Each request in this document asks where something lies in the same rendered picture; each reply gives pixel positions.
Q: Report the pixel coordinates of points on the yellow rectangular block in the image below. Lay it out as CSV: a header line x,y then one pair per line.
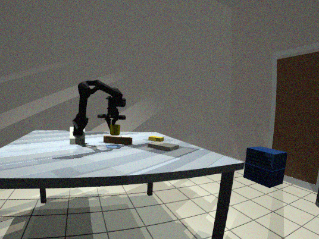
x,y
155,138

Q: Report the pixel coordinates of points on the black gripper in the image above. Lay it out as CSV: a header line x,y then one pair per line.
x,y
112,114

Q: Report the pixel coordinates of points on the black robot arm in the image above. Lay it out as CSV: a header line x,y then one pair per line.
x,y
81,119

